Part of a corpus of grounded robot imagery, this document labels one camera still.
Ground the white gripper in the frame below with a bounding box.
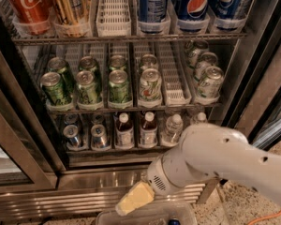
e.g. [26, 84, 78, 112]
[115, 148, 194, 217]

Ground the brown bottle blue label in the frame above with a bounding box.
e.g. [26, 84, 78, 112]
[139, 112, 157, 148]

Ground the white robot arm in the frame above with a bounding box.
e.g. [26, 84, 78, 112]
[115, 123, 281, 217]

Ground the blue bottle cap in bin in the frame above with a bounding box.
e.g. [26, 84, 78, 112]
[168, 218, 181, 225]

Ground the steel fridge base panel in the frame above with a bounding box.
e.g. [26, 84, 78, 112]
[0, 160, 220, 221]

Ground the brown bottle left white cap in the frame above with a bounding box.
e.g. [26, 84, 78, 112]
[116, 112, 134, 150]

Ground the clear water bottle left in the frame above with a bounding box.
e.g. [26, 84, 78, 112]
[161, 114, 184, 147]

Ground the clear water bottle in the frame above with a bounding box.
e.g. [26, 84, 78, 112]
[161, 114, 184, 147]
[190, 112, 207, 125]

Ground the clear water bottle right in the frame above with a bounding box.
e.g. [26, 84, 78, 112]
[190, 112, 207, 125]

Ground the fridge sliding glass door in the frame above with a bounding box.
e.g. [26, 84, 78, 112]
[0, 50, 59, 196]

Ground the clear plastic bin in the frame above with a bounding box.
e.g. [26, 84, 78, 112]
[96, 202, 198, 225]

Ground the silver blue can front right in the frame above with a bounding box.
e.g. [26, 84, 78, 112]
[91, 125, 111, 151]

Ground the silver blue can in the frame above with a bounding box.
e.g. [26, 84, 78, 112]
[63, 125, 82, 148]
[91, 125, 111, 151]

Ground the silver can back right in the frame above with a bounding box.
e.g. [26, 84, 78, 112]
[91, 113, 105, 126]

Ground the silver blue can front left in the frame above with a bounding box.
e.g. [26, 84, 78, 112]
[63, 125, 82, 148]

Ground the green can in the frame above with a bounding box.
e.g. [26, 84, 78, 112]
[76, 70, 102, 105]
[40, 72, 72, 106]
[47, 57, 75, 93]
[109, 54, 126, 71]
[78, 56, 101, 82]
[109, 69, 131, 103]

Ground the silver can back left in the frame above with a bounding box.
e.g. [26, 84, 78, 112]
[64, 113, 81, 129]

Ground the white empty middle tray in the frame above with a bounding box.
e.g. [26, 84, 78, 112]
[155, 42, 191, 106]

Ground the white empty tray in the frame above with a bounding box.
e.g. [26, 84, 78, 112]
[96, 0, 131, 37]
[155, 42, 191, 106]

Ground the white diet can front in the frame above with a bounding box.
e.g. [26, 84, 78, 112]
[140, 68, 161, 102]

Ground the white diet can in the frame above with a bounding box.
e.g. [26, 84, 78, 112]
[139, 53, 158, 73]
[140, 68, 161, 102]

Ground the white can right front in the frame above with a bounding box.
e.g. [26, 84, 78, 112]
[197, 66, 224, 98]

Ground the green can front left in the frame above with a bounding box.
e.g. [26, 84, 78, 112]
[40, 72, 72, 106]

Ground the white diet can back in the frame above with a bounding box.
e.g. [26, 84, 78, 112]
[139, 53, 158, 73]

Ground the white can right middle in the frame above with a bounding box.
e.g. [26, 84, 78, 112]
[193, 52, 218, 83]

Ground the green can back left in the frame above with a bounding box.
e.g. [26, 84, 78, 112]
[47, 57, 75, 93]

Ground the white can right back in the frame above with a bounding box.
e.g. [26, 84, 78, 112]
[184, 40, 209, 69]

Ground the white empty top tray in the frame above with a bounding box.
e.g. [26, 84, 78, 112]
[96, 0, 131, 37]

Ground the blue Pepsi can left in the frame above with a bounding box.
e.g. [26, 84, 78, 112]
[137, 0, 168, 33]

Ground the blue pepsi can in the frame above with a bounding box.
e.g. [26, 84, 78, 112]
[214, 0, 253, 31]
[175, 0, 208, 32]
[137, 0, 168, 33]

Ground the blue Pepsi can middle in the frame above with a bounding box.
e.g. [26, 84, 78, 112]
[175, 0, 208, 32]

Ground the gold soda can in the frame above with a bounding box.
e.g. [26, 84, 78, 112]
[52, 0, 91, 38]

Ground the blue Pepsi can right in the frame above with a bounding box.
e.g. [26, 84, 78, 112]
[214, 0, 253, 31]

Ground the red Coca-Cola can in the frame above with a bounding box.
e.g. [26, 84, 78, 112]
[8, 0, 51, 35]

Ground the orange cable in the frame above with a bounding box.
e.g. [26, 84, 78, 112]
[246, 207, 281, 225]

